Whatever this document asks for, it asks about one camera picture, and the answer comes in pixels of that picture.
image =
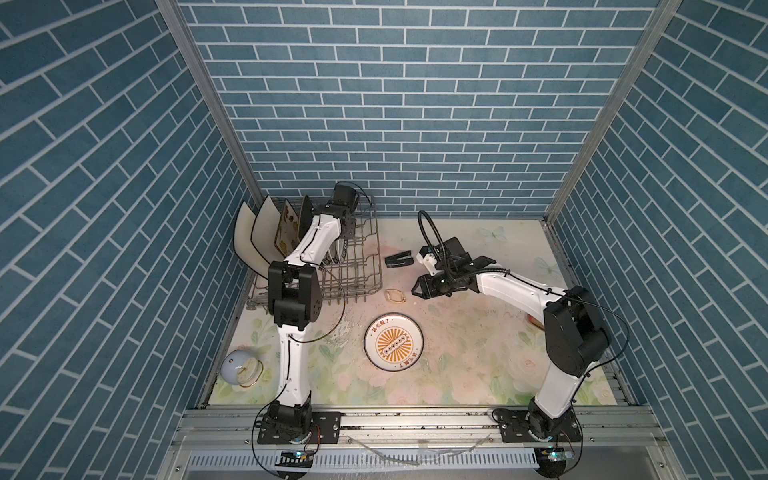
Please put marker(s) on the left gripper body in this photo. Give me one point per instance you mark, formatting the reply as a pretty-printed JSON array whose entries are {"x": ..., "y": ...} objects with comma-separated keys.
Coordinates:
[{"x": 350, "y": 233}]

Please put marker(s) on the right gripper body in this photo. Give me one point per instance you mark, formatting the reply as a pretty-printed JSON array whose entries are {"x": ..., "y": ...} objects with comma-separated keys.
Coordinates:
[{"x": 447, "y": 284}]

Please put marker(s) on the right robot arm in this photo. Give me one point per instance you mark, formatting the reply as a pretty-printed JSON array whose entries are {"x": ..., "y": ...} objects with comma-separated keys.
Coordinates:
[{"x": 576, "y": 336}]

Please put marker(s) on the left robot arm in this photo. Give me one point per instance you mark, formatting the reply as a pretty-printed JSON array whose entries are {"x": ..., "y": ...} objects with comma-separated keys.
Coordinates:
[{"x": 294, "y": 299}]

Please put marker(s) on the black stapler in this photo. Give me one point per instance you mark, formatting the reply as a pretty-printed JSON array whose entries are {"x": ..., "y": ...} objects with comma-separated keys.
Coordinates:
[{"x": 399, "y": 260}]

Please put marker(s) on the black square plate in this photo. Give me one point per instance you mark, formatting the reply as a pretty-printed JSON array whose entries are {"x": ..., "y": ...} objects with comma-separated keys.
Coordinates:
[{"x": 306, "y": 215}]

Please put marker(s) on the floral square plate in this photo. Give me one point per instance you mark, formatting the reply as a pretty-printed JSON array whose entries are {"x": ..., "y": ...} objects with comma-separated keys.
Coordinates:
[{"x": 287, "y": 233}]

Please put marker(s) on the white square plate inner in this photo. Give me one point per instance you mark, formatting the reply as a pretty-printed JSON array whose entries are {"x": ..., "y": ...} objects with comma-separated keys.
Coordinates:
[{"x": 264, "y": 231}]

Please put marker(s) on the white square plate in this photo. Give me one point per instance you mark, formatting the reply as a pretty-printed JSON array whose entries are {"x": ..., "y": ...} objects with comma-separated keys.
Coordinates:
[
  {"x": 243, "y": 241},
  {"x": 264, "y": 231}
]

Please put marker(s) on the brown striped cylinder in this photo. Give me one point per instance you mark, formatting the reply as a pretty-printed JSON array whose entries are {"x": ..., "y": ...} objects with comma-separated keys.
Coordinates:
[{"x": 536, "y": 323}]

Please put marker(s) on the white square plate outer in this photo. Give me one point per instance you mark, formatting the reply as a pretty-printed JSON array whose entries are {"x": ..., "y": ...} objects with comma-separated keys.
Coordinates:
[{"x": 243, "y": 241}]

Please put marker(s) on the white round bowl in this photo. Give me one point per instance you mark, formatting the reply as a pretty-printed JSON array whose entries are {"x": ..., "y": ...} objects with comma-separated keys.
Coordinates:
[{"x": 241, "y": 368}]

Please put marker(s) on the right base circuit board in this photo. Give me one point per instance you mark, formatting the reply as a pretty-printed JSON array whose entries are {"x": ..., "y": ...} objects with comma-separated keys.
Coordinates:
[{"x": 553, "y": 455}]

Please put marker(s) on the base circuit board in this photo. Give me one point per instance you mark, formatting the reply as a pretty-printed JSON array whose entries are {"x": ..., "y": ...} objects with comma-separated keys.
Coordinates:
[
  {"x": 553, "y": 455},
  {"x": 294, "y": 459}
]

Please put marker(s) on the left base circuit board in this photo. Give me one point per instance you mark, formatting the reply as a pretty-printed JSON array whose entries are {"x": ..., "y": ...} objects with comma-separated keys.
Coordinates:
[{"x": 294, "y": 459}]

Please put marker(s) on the grey wire dish rack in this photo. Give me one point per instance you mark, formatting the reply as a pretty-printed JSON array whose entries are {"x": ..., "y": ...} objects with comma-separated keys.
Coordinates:
[{"x": 353, "y": 267}]

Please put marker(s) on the white cable duct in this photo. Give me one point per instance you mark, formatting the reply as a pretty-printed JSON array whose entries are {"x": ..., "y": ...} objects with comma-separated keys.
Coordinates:
[{"x": 355, "y": 461}]

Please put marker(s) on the aluminium mounting rail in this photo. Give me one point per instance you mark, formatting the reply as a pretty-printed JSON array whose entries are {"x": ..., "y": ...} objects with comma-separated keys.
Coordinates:
[{"x": 617, "y": 442}]

